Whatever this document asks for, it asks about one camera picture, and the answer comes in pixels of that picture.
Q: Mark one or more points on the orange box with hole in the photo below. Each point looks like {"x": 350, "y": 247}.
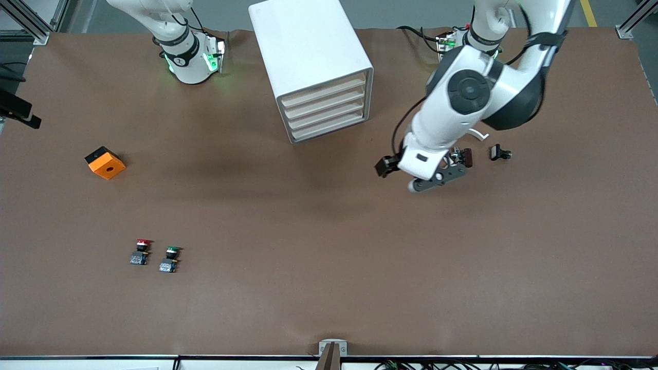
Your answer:
{"x": 108, "y": 167}

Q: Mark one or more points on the grey metal bracket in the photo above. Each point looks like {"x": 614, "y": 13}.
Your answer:
{"x": 325, "y": 349}

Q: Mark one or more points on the small black switch part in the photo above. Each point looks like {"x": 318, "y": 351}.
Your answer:
{"x": 496, "y": 152}

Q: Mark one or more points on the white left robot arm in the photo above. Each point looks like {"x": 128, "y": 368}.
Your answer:
{"x": 437, "y": 123}

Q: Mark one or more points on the dark brown switch block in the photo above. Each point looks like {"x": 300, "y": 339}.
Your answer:
{"x": 467, "y": 158}

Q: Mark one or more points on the red push button switch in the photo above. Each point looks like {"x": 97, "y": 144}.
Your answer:
{"x": 140, "y": 257}

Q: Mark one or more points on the aluminium frame profile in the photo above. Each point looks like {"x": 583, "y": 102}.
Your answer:
{"x": 624, "y": 32}
{"x": 38, "y": 37}

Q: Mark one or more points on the green push button switch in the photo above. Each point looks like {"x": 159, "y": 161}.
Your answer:
{"x": 168, "y": 264}

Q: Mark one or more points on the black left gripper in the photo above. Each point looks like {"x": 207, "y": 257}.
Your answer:
{"x": 454, "y": 155}

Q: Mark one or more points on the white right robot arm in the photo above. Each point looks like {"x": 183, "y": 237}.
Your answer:
{"x": 190, "y": 69}

